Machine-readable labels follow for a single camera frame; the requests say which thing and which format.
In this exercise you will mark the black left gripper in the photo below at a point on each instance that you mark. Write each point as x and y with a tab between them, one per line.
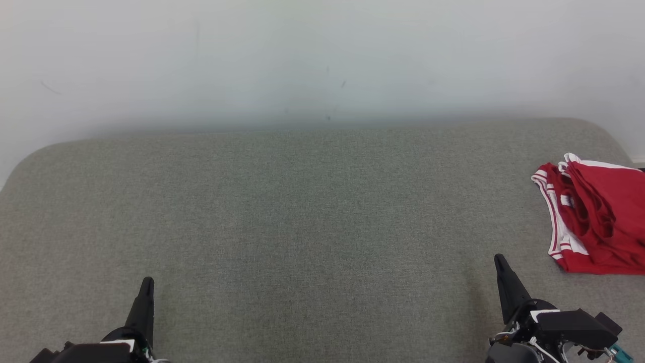
136	338

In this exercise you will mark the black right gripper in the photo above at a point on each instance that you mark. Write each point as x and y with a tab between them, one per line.
521	317

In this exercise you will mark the red shorts with white stripes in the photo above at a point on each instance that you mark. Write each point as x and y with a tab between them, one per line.
559	237

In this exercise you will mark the red shorts with white waistband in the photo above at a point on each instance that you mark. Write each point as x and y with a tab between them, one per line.
615	212

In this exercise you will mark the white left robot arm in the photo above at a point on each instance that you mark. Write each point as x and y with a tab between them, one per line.
158	361

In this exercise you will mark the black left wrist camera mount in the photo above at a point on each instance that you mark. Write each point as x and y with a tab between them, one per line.
85	353

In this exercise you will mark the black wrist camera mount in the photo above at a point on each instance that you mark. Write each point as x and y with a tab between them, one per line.
85	353
574	327

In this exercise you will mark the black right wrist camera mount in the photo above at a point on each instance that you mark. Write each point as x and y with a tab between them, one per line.
574	327

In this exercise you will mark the teal right camera connector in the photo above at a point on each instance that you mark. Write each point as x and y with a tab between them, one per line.
621	354

